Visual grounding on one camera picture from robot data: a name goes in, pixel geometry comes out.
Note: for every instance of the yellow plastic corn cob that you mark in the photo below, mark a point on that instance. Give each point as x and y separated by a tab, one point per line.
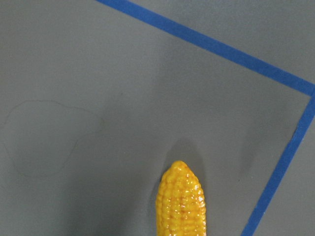
180	203

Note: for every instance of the blue tape strip border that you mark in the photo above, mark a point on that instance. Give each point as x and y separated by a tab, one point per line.
211	45

